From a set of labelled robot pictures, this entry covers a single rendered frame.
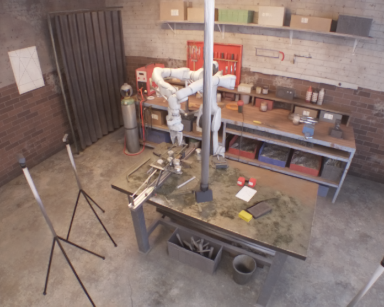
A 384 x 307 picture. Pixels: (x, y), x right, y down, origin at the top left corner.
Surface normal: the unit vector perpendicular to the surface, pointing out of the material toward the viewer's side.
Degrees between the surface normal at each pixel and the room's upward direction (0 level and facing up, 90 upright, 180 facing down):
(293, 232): 0
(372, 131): 90
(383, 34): 90
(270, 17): 90
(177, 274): 0
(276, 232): 0
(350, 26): 90
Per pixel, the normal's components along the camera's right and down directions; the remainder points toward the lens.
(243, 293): 0.00, -0.85
